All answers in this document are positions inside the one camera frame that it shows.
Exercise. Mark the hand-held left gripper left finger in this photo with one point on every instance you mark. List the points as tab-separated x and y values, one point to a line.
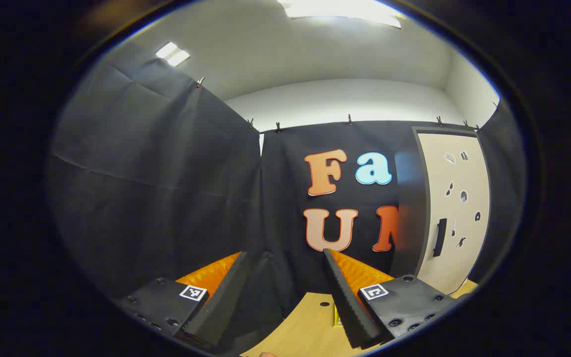
221	307

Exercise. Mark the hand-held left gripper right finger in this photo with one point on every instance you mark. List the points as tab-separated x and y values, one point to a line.
350	307

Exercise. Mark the grey cabinet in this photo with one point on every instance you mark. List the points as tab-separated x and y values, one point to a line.
409	213

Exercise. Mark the yellow book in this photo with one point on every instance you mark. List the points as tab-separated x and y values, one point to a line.
337	316

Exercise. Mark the black backdrop cloth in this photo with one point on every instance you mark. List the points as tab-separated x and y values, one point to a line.
166	173

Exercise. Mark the small ceiling light panel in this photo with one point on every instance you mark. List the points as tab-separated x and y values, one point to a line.
172	53

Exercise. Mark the large ceiling light panel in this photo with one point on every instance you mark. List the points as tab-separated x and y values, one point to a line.
340	10

